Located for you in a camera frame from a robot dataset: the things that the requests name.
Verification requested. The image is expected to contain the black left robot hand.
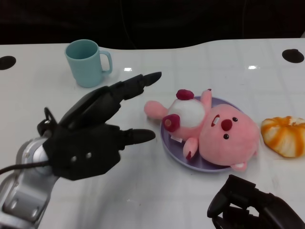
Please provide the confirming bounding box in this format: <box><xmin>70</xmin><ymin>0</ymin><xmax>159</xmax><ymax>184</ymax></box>
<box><xmin>42</xmin><ymin>71</ymin><xmax>163</xmax><ymax>181</ymax></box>

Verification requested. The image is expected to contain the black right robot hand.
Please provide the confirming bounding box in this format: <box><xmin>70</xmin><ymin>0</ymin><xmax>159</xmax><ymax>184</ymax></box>
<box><xmin>206</xmin><ymin>174</ymin><xmax>305</xmax><ymax>229</ymax></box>

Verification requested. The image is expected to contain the pink plush beaver doll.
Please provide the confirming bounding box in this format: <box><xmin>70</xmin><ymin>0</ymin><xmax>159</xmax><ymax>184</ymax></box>
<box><xmin>143</xmin><ymin>88</ymin><xmax>260</xmax><ymax>172</ymax></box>

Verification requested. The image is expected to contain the lavender plastic plate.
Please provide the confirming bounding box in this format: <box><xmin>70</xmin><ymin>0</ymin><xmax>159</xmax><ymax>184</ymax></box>
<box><xmin>161</xmin><ymin>96</ymin><xmax>241</xmax><ymax>173</ymax></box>

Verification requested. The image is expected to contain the light blue plastic mug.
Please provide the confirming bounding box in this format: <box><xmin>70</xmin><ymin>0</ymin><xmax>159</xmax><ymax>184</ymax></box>
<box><xmin>64</xmin><ymin>39</ymin><xmax>113</xmax><ymax>88</ymax></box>

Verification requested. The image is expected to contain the orange white striped bread toy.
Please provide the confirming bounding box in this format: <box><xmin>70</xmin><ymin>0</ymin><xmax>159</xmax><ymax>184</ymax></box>
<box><xmin>260</xmin><ymin>115</ymin><xmax>305</xmax><ymax>158</ymax></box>

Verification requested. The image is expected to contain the black round table grommet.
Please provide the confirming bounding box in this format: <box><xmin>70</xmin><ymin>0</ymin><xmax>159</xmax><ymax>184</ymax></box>
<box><xmin>0</xmin><ymin>56</ymin><xmax>17</xmax><ymax>71</ymax></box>
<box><xmin>282</xmin><ymin>49</ymin><xmax>305</xmax><ymax>63</ymax></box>

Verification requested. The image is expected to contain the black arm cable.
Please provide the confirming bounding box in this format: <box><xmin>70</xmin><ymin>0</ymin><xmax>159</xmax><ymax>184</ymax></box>
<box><xmin>0</xmin><ymin>107</ymin><xmax>59</xmax><ymax>175</ymax></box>

